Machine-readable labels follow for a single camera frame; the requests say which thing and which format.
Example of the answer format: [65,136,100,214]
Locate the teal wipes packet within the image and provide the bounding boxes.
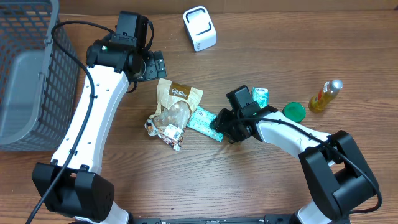
[187,106,223,142]

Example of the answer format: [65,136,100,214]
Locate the brown Panera snack bag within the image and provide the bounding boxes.
[151,78,203,131]

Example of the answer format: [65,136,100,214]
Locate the green white tissue pack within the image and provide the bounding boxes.
[252,87,269,108]

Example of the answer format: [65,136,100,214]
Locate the small brown snack packet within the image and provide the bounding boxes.
[145,119,184,152]

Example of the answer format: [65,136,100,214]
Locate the green lid glass jar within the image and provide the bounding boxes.
[282,102,306,123]

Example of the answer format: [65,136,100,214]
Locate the yellow drink bottle silver cap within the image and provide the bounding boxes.
[308,80,343,113]

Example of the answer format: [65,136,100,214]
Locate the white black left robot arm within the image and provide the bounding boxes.
[32,11,167,223]

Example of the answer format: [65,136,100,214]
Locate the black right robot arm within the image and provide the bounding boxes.
[210,85,382,223]

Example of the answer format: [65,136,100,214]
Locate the white black barcode scanner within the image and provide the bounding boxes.
[183,6,217,52]

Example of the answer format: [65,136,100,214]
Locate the grey plastic mesh basket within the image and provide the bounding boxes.
[1,0,80,151]

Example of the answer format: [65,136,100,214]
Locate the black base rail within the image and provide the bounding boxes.
[127,214,300,224]

